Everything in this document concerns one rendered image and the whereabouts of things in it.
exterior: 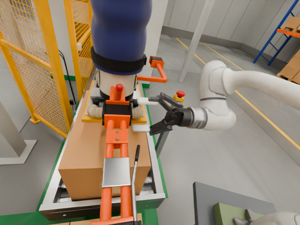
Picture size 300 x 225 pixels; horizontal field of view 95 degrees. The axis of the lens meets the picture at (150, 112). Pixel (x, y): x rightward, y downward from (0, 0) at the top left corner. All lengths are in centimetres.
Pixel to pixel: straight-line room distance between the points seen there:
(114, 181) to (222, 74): 50
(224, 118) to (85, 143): 64
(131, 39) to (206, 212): 91
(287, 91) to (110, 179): 52
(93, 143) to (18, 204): 116
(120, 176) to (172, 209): 138
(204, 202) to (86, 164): 67
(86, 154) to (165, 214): 115
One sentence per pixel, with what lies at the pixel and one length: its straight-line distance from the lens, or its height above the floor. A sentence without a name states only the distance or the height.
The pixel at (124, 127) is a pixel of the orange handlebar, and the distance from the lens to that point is 45.
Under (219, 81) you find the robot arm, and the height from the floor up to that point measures 137.
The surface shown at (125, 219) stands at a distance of 32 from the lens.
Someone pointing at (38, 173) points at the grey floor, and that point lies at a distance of 188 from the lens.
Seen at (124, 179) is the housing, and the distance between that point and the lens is 35.
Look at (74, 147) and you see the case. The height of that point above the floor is 95.
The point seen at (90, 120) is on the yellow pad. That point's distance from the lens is 65.
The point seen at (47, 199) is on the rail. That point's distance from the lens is 107.
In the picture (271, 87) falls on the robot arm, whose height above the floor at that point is 142.
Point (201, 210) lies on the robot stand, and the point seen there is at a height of 75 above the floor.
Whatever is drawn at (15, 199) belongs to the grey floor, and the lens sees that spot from 184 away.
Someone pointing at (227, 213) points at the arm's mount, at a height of 81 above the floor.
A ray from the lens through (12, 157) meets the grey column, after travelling 208.
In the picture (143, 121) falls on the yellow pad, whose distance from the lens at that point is 66.
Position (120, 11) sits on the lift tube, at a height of 151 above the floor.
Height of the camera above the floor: 156
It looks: 39 degrees down
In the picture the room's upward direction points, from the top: 15 degrees clockwise
